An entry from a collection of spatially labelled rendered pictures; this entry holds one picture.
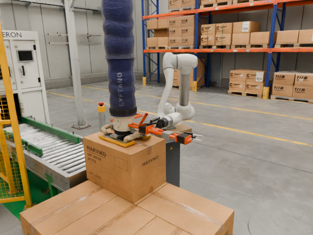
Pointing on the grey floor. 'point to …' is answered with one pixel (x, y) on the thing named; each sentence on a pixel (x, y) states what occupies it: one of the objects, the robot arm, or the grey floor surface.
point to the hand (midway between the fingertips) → (147, 128)
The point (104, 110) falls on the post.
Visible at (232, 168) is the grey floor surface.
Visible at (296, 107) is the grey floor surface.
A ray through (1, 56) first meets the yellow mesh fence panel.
